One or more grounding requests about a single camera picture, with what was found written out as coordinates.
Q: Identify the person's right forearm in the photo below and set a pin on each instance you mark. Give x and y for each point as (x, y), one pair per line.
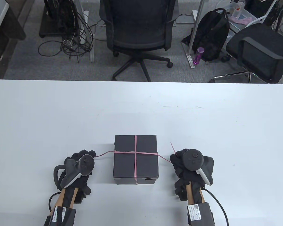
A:
(195, 194)

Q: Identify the black gift box base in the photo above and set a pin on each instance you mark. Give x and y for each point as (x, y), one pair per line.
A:
(125, 180)

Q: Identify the grey left hand controller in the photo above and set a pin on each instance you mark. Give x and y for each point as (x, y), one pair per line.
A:
(87, 163)

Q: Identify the person's right hand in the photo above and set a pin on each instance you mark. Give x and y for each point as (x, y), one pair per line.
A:
(179, 169)

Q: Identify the black left wrist bracket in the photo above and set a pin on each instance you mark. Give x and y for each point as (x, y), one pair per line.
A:
(79, 199)

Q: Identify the purple water bottle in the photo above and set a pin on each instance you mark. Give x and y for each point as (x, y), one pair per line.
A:
(198, 56)

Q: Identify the person's left hand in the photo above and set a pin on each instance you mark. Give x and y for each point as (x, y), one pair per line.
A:
(85, 181)

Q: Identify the black chair with chrome base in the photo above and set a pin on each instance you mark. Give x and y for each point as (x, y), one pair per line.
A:
(257, 47)

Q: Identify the pink bow ribbon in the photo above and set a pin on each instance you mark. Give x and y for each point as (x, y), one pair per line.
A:
(135, 146)

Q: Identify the black mesh office chair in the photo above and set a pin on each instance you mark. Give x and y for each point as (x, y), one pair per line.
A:
(136, 28)

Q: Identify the white power strip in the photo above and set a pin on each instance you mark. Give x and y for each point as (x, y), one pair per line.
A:
(86, 14)

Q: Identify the white desk leg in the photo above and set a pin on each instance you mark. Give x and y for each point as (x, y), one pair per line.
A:
(198, 16)
(92, 55)

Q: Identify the black computer tower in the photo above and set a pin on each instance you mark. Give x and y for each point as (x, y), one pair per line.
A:
(54, 23)

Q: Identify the grey hand controller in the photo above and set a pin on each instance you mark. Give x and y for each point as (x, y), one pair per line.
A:
(87, 163)
(193, 159)

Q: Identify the black gift box lid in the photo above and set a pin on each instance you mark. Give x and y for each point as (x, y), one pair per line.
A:
(125, 164)

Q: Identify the clear plastic bin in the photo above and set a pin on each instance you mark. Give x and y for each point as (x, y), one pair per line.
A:
(246, 15)

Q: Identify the grey right hand controller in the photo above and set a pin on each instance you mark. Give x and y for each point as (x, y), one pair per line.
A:
(193, 159)

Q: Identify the black backpack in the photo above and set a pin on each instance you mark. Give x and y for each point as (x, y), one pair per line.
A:
(212, 33)

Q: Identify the dark desk with white top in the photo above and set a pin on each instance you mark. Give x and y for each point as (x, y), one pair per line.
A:
(11, 26)

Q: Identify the person's left forearm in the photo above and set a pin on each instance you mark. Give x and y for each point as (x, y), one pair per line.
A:
(61, 199)

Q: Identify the pink cloth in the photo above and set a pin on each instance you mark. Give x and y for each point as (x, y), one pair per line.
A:
(243, 20)

